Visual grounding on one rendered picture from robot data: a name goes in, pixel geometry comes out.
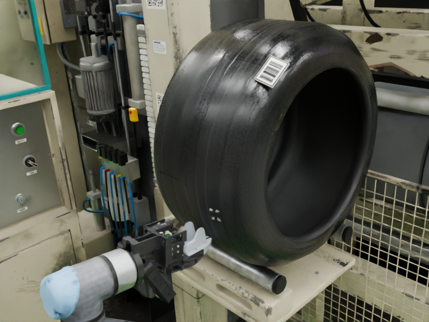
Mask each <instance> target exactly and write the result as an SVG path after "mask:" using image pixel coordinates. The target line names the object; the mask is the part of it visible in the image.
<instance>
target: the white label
mask: <svg viewBox="0 0 429 322"><path fill-rule="evenodd" d="M288 66H289V63H287V62H285V61H282V60H281V59H278V58H276V57H274V56H270V57H269V59H268V60H267V61H266V63H265V64H264V66H263V67H262V68H261V69H260V71H259V72H258V74H257V75H256V76H255V78H254V80H256V81H259V82H261V83H263V84H265V85H267V86H269V87H271V88H273V87H274V86H275V84H276V83H277V81H278V80H279V78H280V77H281V76H282V74H283V73H284V71H285V70H286V69H287V67H288Z"/></svg>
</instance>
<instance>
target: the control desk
mask: <svg viewBox="0 0 429 322"><path fill-rule="evenodd" d="M76 207H77V204H76V200H75V194H74V191H73V184H72V178H71V174H70V168H69V164H68V157H67V154H66V148H65V143H64V137H63V131H62V127H61V121H60V117H59V111H58V107H57V101H56V94H55V91H52V90H49V89H48V90H45V91H39V92H36V93H31V94H28V95H22V96H17V97H14V98H9V99H6V100H0V322H60V319H58V320H55V319H52V318H51V317H50V316H49V315H48V314H47V312H46V310H45V309H44V306H43V302H42V299H41V296H40V284H41V282H42V280H43V279H44V278H45V277H46V276H48V275H50V274H52V273H55V272H58V271H59V270H61V269H62V268H64V267H66V266H72V265H75V264H77V263H81V262H83V261H86V260H87V259H86V253H85V249H84V243H83V239H82V233H81V229H80V223H79V216H78V213H77V210H76Z"/></svg>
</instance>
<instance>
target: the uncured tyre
mask: <svg viewBox="0 0 429 322"><path fill-rule="evenodd" d="M270 56H274V57H276V58H278V59H281V60H282V61H285V62H287V63H289V66H288V67H287V69H286V70H285V71H284V73H283V74H282V76H281V77H280V78H279V80H278V81H277V83H276V84H275V86H274V87H273V88H271V87H269V86H267V85H265V84H263V83H261V82H259V81H256V80H254V78H255V76H256V75H257V74H258V72H259V71H260V69H261V68H262V67H263V66H264V64H265V63H266V61H267V60H268V59H269V57H270ZM376 133H377V94H376V89H375V83H374V80H373V77H372V73H371V71H370V69H369V67H368V65H367V63H366V61H365V59H364V58H363V56H362V55H361V53H360V51H359V50H358V48H357V47H356V45H355V44H354V42H353V41H352V40H351V39H350V38H349V37H348V36H347V35H346V34H344V33H343V32H341V31H339V30H337V29H335V28H333V27H330V26H327V25H325V24H322V23H319V22H306V21H295V20H275V19H243V20H239V21H236V22H233V23H230V24H227V25H224V26H222V27H219V28H218V29H215V30H214V31H212V32H211V33H209V34H208V35H207V36H205V37H204V38H203V39H201V41H199V42H198V43H197V44H196V45H195V46H194V47H193V48H192V49H191V51H189V53H187V55H186V56H185V57H184V59H183V60H182V62H181V63H180V65H179V66H178V68H177V69H176V71H175V72H174V74H173V76H172V78H171V80H170V82H169V85H168V86H167V89H166V91H165V94H164V96H163V99H162V102H161V105H160V109H159V112H158V117H157V120H156V127H155V132H154V147H153V155H154V169H155V174H156V180H157V183H158V187H159V189H160V193H161V195H162V197H163V200H164V201H165V204H166V205H167V207H168V209H169V210H170V211H171V213H172V214H173V215H174V216H175V218H177V220H178V221H179V222H180V223H181V225H182V226H183V227H184V225H185V224H186V223H187V222H193V225H194V228H195V232H196V231H197V229H198V228H200V227H203V228H204V230H205V235H206V236H209V237H210V238H212V242H211V244H213V245H215V246H217V247H219V248H220V249H222V250H224V251H226V252H228V253H229V254H232V255H233V256H236V257H237V258H239V259H241V260H243V261H245V262H247V263H250V264H253V265H261V266H269V267H275V266H283V265H287V264H289V263H291V262H294V261H296V260H298V259H300V258H302V257H305V256H307V255H308V254H311V253H312V252H314V251H316V250H317V249H318V248H320V247H321V246H322V245H323V244H325V243H326V242H327V241H328V240H329V239H330V237H332V235H334V233H335V232H336V231H337V230H338V228H339V227H340V226H341V224H342V223H343V221H344V220H345V219H346V217H347V215H348V214H349V212H350V211H351V209H352V207H353V205H354V203H355V202H356V199H357V198H358V195H359V193H360V191H361V189H362V186H363V183H364V182H365V178H366V175H367V173H368V169H369V166H370V162H371V159H372V155H373V149H374V146H375V138H376ZM160 171H161V172H163V173H165V174H168V175H170V176H173V177H175V178H177V179H179V180H180V181H178V180H175V179H174V178H171V177H169V176H167V175H164V174H162V173H160ZM208 205H209V206H212V207H215V208H220V211H221V215H222V220H223V224H221V223H217V222H213V221H212V220H211V217H210V214H209V209H208Z"/></svg>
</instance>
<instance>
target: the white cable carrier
mask: <svg viewBox="0 0 429 322"><path fill-rule="evenodd" d="M137 29H140V30H145V29H144V25H141V24H139V25H137ZM138 36H140V37H139V42H144V43H139V48H142V49H140V54H142V55H140V59H141V60H145V61H141V65H142V66H143V67H142V71H143V73H142V76H143V77H145V78H143V83H146V84H144V88H145V90H144V93H145V94H146V95H145V99H146V105H147V106H146V110H147V116H149V117H147V120H148V121H149V122H148V126H149V132H150V133H149V136H150V137H151V138H150V142H152V143H151V144H150V145H151V147H152V148H151V152H152V154H151V156H152V157H153V158H152V162H154V155H153V147H154V132H155V120H154V110H153V99H152V93H151V81H150V75H149V64H148V58H147V46H146V36H145V35H143V34H138ZM143 36H144V37H143ZM144 54H145V55H144Z"/></svg>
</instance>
